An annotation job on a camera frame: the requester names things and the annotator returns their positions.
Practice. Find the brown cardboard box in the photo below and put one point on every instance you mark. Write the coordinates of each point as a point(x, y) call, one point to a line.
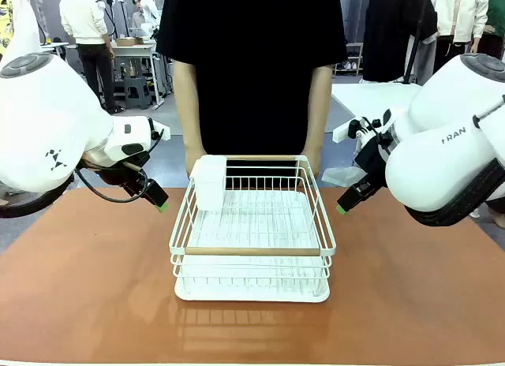
point(129, 42)

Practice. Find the person right forearm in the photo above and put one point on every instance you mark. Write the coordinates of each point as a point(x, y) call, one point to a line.
point(188, 105)

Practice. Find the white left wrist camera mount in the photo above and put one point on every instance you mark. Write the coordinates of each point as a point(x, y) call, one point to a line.
point(161, 130)

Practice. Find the white workbench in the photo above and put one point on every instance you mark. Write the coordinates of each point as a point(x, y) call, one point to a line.
point(136, 54)

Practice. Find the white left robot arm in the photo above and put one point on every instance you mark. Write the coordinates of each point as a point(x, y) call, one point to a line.
point(47, 117)

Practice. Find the white drain tray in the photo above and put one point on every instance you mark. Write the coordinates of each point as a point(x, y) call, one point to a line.
point(252, 295)

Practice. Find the person left forearm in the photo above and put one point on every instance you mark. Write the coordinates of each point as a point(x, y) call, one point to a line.
point(319, 105)

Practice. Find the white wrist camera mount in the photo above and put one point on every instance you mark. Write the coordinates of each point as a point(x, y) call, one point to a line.
point(161, 130)
point(345, 130)

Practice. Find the person torso black shirt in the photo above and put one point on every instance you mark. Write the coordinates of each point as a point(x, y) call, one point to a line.
point(252, 66)

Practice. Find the bystander in yellow patterned shirt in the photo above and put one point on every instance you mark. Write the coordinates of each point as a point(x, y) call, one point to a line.
point(4, 19)

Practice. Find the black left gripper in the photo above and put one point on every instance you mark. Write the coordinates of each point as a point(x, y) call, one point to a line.
point(132, 178)

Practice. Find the seated bystander in white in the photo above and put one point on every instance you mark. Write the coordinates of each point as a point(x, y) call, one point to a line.
point(144, 15)

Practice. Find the grey step stool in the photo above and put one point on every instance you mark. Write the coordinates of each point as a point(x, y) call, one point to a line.
point(138, 92)

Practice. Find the shoe rack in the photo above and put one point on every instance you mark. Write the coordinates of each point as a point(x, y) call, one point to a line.
point(349, 60)

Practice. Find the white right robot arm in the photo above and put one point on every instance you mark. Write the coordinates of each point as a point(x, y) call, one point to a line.
point(434, 165)

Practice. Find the bystander in white jacket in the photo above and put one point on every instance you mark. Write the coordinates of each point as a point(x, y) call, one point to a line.
point(459, 19)

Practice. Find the black hanging garment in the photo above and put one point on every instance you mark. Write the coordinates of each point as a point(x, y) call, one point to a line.
point(390, 34)

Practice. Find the bystander in white sweater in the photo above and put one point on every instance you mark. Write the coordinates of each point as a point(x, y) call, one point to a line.
point(88, 34)

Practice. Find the bystander in green top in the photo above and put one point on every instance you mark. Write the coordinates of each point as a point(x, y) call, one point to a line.
point(495, 23)

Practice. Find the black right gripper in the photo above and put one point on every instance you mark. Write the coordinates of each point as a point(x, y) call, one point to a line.
point(375, 161)

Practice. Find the person right hand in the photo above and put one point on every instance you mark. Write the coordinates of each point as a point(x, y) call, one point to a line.
point(194, 161)

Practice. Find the white plastic cutlery holder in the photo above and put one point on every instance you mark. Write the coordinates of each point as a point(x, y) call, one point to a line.
point(209, 184)

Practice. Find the clear plastic bag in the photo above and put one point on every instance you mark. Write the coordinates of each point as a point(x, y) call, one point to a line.
point(339, 176)

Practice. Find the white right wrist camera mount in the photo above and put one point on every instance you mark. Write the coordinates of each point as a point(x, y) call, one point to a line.
point(345, 130)

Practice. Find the white side table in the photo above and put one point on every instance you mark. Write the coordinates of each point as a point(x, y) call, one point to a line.
point(371, 98)

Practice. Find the person left hand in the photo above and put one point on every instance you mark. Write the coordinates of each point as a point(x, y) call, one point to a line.
point(311, 159)

